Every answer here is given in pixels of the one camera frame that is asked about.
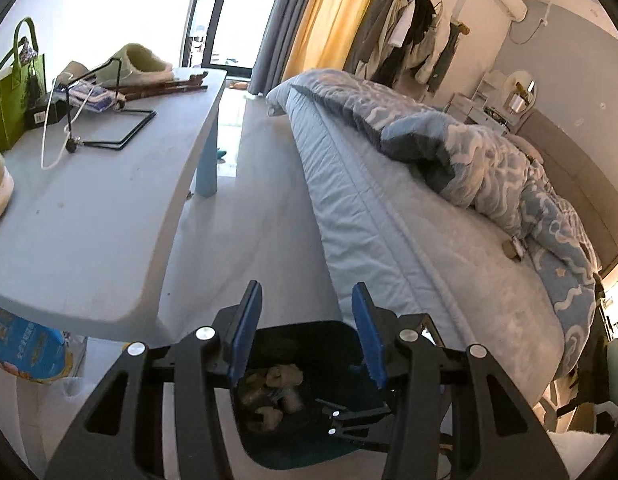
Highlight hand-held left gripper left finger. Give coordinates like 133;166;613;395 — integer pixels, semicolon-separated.
44;280;264;480

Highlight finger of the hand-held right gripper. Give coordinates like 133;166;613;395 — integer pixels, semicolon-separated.
315;399;394;423
326;424;390;451

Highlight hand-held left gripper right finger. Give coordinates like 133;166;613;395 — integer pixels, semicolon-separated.
351;281;572;480

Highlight black trash bin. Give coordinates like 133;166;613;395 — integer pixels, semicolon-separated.
228;319;450;473

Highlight crumpled beige paper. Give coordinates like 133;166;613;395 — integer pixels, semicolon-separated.
238;382;272;408
246;406;284;433

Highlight grey bed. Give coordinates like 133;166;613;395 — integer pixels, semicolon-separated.
284;90;597;411

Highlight clear plastic bag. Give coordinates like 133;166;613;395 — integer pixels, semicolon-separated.
62;332;90;401

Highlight light blue table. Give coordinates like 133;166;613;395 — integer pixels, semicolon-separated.
0;67;229;343

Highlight blue cloud print blanket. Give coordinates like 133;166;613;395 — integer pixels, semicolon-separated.
265;69;602;376

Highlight blue printed packet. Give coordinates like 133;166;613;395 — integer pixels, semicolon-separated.
0;301;75;386

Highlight brown wooden sticks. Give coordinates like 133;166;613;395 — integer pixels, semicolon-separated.
116;71;210;101

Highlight grey headboard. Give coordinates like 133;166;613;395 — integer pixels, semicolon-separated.
516;110;618;271

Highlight white vanity shelf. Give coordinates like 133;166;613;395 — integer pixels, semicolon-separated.
446;71;520;133

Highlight blue plastic pouch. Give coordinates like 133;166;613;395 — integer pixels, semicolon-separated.
64;80;115;113

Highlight round mirror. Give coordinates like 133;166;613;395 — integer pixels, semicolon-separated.
501;70;538;113

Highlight grey curtain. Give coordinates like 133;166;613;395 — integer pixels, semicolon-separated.
250;0;332;96

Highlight small black box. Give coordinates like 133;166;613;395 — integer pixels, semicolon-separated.
24;91;72;131

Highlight black framed glass door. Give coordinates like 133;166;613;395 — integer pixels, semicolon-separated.
179;0;240;68

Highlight yellow curtain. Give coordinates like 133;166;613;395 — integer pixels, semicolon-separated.
283;0;390;81

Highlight row of hanging clothes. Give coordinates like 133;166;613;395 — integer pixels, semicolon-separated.
354;0;470;93

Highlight green tote bag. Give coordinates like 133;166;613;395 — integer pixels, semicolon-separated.
0;17;47;152

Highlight black wire phone stand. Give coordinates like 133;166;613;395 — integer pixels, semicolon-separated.
64;57;157;153

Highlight white cable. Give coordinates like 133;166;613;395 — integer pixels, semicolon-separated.
40;77;120;171

